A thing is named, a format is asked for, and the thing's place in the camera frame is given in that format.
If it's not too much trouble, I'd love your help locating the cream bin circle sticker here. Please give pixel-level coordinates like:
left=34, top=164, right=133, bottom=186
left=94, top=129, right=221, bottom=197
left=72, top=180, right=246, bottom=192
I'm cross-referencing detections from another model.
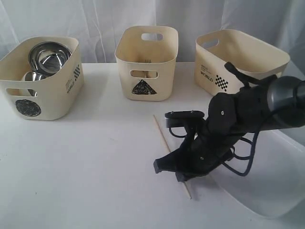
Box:
left=0, top=36, right=84, bottom=120

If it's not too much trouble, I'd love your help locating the white square plate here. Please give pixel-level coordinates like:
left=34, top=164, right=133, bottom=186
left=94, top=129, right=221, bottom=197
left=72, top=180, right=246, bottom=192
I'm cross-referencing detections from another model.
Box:
left=210, top=130, right=305, bottom=218

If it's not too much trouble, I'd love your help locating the steel mug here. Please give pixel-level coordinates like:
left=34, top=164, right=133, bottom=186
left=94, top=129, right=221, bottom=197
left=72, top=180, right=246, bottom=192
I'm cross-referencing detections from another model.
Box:
left=19, top=71, right=48, bottom=97

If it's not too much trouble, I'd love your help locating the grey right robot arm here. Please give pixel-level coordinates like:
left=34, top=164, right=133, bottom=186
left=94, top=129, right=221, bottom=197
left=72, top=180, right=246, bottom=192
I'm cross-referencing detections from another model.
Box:
left=153, top=76, right=305, bottom=181

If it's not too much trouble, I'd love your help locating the cream bin square sticker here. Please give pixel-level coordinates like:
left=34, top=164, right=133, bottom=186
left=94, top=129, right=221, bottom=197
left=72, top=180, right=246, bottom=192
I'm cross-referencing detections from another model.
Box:
left=194, top=29, right=290, bottom=95

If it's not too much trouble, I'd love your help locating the steel fork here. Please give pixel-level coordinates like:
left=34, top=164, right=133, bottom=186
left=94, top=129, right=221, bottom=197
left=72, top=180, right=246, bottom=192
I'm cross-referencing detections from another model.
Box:
left=143, top=59, right=151, bottom=78

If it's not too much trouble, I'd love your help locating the cream bin triangle sticker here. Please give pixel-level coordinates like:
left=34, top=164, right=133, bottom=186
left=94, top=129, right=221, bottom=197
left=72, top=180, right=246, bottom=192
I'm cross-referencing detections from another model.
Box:
left=115, top=26, right=179, bottom=101

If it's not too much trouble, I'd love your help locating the white curtain backdrop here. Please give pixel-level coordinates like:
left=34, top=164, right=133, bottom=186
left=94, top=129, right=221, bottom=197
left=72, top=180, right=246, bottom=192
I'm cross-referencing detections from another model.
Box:
left=0, top=0, right=305, bottom=68

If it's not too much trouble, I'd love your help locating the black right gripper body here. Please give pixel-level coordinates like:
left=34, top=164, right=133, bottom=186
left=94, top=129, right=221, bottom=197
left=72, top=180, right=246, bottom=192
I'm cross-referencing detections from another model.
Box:
left=177, top=125, right=243, bottom=177

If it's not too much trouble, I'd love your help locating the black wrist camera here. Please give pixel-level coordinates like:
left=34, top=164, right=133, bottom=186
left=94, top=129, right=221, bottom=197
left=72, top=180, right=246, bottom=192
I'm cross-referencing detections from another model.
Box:
left=164, top=110, right=204, bottom=128

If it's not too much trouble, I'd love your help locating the stainless steel bowl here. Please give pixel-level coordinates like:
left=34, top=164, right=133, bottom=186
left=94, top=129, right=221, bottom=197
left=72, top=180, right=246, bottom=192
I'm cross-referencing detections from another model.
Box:
left=28, top=41, right=71, bottom=76

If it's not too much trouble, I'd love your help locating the wooden chopstick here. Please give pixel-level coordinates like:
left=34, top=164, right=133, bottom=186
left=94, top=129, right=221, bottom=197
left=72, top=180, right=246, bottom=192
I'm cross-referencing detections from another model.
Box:
left=152, top=114, right=192, bottom=199

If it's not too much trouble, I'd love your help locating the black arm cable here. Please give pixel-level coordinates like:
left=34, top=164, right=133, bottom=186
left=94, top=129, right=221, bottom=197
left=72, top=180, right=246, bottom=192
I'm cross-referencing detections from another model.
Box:
left=169, top=61, right=305, bottom=177

